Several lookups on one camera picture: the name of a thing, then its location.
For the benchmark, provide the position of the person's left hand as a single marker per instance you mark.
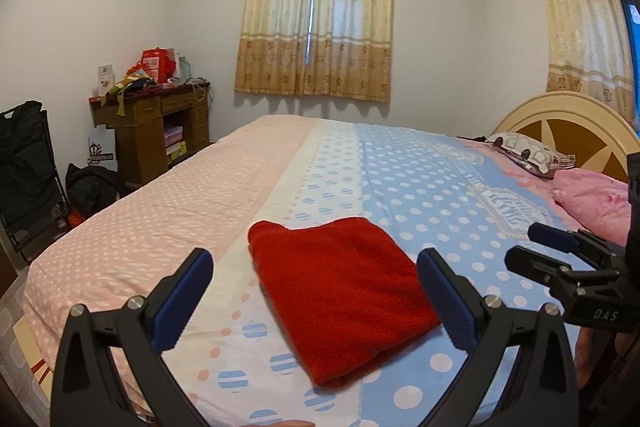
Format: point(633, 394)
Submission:
point(296, 423)

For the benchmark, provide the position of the polka dot bed sheet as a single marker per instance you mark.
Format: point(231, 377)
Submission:
point(400, 187)

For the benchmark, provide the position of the black bag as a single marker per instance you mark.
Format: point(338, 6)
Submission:
point(92, 192)

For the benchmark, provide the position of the pink folded quilt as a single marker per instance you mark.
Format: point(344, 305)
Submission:
point(595, 202)

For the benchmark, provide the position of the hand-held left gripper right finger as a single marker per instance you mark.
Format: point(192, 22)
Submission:
point(450, 302)

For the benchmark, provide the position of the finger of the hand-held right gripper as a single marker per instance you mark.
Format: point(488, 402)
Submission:
point(530, 264)
point(550, 234)

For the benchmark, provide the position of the brown wooden desk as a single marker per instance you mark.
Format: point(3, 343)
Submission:
point(140, 142)

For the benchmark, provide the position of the cream wooden headboard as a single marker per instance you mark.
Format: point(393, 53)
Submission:
point(560, 104)

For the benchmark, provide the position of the white paper bag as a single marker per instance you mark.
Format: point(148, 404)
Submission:
point(102, 149)

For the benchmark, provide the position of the white card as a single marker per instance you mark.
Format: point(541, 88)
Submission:
point(106, 79)

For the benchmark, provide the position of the green striped cloth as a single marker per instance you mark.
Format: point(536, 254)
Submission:
point(125, 88)

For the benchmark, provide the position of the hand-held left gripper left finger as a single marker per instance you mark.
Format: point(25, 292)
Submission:
point(180, 302)

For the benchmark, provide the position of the blue glass window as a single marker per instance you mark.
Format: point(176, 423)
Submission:
point(631, 37)

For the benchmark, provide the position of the beige floral curtain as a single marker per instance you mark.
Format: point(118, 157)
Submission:
point(580, 22)
point(315, 22)

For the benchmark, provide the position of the patterned pillow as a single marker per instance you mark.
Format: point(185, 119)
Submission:
point(530, 154)

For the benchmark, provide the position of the red gift bag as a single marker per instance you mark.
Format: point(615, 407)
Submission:
point(157, 66)

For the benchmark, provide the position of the pink storage box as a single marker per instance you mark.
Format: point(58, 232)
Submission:
point(174, 133)

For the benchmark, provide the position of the red knitted sweater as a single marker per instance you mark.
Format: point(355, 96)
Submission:
point(340, 297)

